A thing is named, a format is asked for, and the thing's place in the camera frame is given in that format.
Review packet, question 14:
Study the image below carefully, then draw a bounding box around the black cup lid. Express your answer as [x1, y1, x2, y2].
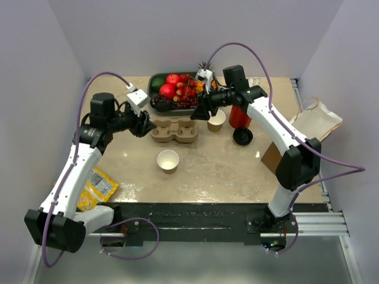
[151, 99, 174, 112]
[233, 127, 253, 146]

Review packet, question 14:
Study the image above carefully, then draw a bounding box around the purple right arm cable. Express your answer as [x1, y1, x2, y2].
[205, 42, 367, 255]

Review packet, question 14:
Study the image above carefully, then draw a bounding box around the orange pineapple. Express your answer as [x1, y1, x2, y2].
[194, 62, 221, 94]

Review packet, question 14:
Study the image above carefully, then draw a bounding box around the brown pulp cup carrier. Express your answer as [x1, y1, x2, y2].
[150, 118, 199, 144]

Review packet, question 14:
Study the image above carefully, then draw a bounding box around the brown paper cup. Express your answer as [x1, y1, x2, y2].
[207, 109, 226, 133]
[157, 150, 179, 174]

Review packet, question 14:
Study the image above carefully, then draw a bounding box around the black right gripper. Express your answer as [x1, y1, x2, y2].
[191, 84, 235, 121]

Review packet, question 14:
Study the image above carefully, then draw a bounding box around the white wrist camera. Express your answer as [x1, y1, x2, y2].
[195, 69, 213, 91]
[126, 84, 150, 117]

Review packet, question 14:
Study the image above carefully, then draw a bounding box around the yellow chips bag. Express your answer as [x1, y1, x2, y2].
[77, 168, 119, 212]

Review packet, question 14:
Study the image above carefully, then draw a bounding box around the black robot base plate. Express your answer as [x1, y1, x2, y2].
[88, 202, 300, 247]

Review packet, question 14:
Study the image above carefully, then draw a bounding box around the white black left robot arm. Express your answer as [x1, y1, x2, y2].
[24, 89, 156, 253]

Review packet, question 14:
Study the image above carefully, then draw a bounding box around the black cup lid bottom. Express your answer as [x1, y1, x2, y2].
[233, 127, 253, 146]

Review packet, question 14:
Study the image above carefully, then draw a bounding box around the dark grape bunch left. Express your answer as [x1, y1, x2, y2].
[150, 95, 175, 112]

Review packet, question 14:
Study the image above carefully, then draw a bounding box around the strawberry bunch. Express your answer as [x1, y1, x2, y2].
[172, 74, 197, 102]

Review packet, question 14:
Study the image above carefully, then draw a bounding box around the red ribbed straw cup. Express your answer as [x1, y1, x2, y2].
[229, 106, 251, 129]

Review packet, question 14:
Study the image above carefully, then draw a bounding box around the red apple front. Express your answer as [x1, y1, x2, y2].
[159, 83, 176, 99]

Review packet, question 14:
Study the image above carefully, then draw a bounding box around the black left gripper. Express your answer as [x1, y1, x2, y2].
[108, 102, 157, 137]

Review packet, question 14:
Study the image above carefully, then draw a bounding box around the red apple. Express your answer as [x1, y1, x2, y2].
[166, 73, 180, 87]
[159, 83, 176, 99]

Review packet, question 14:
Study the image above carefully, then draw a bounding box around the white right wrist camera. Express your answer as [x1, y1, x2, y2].
[195, 69, 213, 91]

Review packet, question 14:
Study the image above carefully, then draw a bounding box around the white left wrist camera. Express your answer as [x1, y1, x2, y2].
[126, 84, 150, 117]

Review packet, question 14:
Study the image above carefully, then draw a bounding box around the black cup lid top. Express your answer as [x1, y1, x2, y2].
[151, 99, 174, 112]

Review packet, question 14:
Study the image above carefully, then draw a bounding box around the dark grey fruit tray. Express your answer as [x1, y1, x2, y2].
[147, 72, 204, 116]

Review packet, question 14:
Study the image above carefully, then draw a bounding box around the dark grape bunch right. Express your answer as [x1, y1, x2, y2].
[174, 97, 198, 110]

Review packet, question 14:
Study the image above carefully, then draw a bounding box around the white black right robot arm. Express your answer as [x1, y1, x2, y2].
[191, 65, 321, 233]

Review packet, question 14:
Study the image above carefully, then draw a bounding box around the green lime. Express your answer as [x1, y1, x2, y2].
[150, 78, 165, 92]

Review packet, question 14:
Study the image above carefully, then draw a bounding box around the brown white paper bag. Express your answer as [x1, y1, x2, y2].
[261, 97, 343, 173]

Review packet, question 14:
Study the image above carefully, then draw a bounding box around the dark grape bunch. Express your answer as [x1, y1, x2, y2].
[174, 97, 198, 110]
[150, 95, 175, 112]

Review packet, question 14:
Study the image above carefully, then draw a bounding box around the red apple back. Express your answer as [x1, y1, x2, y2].
[166, 73, 180, 87]

